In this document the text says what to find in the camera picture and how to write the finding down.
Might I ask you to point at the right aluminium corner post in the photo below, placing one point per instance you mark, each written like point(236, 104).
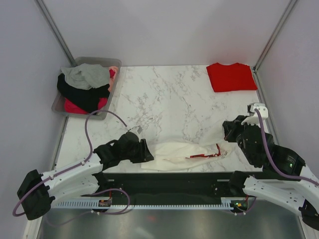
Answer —
point(280, 24)

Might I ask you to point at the folded red t-shirt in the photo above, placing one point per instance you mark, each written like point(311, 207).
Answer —
point(228, 78)

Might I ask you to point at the grey t-shirt in bin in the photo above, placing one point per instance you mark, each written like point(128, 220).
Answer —
point(86, 76)

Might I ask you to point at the white slotted cable duct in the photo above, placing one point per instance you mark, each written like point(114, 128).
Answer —
point(99, 204)

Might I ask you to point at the aluminium corner post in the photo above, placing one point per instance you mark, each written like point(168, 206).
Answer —
point(280, 24)
point(56, 32)

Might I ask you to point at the aluminium front frame rail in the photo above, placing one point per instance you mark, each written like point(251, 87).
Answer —
point(32, 229)

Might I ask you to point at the pink t-shirt in bin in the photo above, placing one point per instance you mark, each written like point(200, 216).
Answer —
point(113, 70)

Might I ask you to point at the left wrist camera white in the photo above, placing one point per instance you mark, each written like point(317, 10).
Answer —
point(136, 130)

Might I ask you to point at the magenta t-shirt in bin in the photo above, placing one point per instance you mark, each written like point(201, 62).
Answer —
point(73, 109)

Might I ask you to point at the left aluminium corner post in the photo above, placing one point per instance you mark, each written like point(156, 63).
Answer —
point(56, 32)

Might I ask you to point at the white printed t-shirt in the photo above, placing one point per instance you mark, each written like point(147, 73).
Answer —
point(176, 154)

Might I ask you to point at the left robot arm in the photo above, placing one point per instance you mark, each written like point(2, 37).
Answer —
point(39, 192)

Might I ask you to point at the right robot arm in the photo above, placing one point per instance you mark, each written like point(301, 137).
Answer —
point(286, 181)

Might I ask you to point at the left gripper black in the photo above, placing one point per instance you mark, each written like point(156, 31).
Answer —
point(147, 156)

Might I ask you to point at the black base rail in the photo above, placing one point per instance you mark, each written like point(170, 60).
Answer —
point(167, 188)

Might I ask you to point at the black t-shirt in bin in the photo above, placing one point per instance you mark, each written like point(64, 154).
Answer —
point(87, 100)

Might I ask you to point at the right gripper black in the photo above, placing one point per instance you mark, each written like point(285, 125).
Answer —
point(230, 127)

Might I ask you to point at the grey plastic bin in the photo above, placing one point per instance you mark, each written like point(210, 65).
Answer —
point(58, 103)

